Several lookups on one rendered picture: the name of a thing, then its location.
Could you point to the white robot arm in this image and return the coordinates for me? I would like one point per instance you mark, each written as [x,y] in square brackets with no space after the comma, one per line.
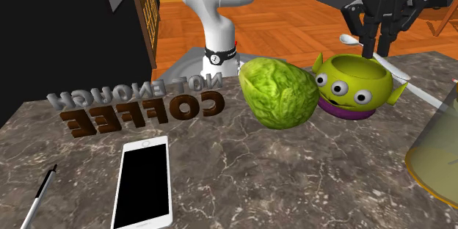
[216,13]

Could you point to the white spoon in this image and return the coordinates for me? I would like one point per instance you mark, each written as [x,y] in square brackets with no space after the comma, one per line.
[347,39]

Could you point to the green three-eyed alien cup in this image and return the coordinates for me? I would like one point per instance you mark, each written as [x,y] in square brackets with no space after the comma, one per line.
[372,90]

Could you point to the green lettuce head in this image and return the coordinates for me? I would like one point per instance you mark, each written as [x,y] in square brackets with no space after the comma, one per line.
[279,94]

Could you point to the yellow glass jar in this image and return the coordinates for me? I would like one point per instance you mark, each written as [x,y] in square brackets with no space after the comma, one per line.
[434,160]

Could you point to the grey robot stand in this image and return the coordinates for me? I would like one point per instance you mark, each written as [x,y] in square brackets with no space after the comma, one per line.
[186,64]

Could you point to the grey and brown letter sign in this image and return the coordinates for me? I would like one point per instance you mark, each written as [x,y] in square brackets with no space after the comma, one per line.
[179,108]

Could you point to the wooden lattice door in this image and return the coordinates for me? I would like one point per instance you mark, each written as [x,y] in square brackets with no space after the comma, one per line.
[146,10]

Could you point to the white smartphone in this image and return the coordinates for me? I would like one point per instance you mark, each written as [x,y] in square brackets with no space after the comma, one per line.
[145,181]

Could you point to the silver and black pen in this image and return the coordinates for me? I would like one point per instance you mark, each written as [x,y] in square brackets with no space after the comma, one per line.
[37,198]

